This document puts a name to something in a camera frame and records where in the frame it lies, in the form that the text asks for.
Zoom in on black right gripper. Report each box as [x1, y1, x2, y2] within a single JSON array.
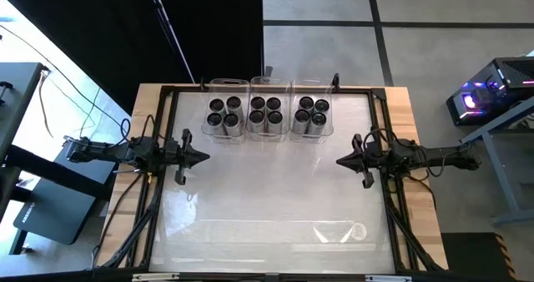
[[335, 133, 391, 189]]

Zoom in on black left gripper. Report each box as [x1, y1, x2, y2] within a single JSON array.
[[160, 128, 211, 186]]

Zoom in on white can red stripe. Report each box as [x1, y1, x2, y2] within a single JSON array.
[[222, 113, 243, 138], [225, 95, 245, 120], [208, 98, 227, 114], [205, 111, 225, 137]]

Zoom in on clear plastic bin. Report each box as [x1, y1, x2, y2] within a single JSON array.
[[245, 76, 293, 144], [200, 78, 251, 144], [290, 79, 336, 144]]

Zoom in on black desk leg bar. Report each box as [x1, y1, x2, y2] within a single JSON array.
[[0, 144, 117, 200]]

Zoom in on silver metal pole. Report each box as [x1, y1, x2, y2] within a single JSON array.
[[144, 0, 196, 85]]

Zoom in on black box hazard stripes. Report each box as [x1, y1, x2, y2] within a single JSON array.
[[441, 231, 518, 281]]

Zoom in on black backdrop curtain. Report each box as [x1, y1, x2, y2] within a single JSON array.
[[0, 0, 264, 113]]

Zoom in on black RGB computer tower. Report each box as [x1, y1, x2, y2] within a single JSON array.
[[445, 56, 534, 127]]

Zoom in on black desk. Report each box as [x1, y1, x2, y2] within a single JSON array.
[[0, 62, 45, 162]]

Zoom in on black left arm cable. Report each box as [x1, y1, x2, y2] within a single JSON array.
[[118, 114, 158, 149]]

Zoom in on silver metal bracket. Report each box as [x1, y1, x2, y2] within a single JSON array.
[[132, 272, 181, 281], [365, 274, 413, 282]]

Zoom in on black flat base plate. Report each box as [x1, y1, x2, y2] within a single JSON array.
[[12, 142, 118, 246]]

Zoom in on grey metal desk frame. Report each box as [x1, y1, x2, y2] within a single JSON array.
[[460, 100, 534, 225]]

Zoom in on black floor cable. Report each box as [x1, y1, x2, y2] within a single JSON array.
[[0, 23, 130, 127]]

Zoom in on tan floor cable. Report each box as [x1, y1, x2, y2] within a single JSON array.
[[38, 68, 55, 139]]

